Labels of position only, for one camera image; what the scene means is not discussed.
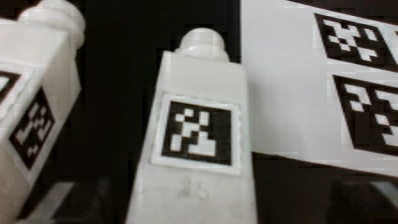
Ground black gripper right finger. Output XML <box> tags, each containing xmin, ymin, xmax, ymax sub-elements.
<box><xmin>336</xmin><ymin>181</ymin><xmax>398</xmax><ymax>224</ymax></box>

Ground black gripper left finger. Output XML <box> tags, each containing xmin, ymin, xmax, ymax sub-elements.
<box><xmin>15</xmin><ymin>178</ymin><xmax>114</xmax><ymax>224</ymax></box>

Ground white table leg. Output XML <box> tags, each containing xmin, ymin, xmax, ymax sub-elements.
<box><xmin>127</xmin><ymin>28</ymin><xmax>258</xmax><ymax>224</ymax></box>
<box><xmin>0</xmin><ymin>0</ymin><xmax>86</xmax><ymax>224</ymax></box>

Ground white sheet with markers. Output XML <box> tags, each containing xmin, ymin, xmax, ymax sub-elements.
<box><xmin>240</xmin><ymin>0</ymin><xmax>398</xmax><ymax>177</ymax></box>

